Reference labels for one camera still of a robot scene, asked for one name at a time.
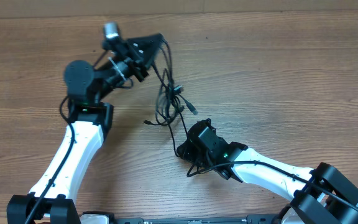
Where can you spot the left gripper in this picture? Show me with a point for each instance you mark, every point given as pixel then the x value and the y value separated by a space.
pixel 141 63

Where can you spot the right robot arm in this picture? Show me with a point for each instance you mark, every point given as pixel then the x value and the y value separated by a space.
pixel 320 195

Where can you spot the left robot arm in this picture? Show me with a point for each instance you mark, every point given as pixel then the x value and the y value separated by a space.
pixel 89 120

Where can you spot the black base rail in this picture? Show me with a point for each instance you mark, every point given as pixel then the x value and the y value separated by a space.
pixel 250 219

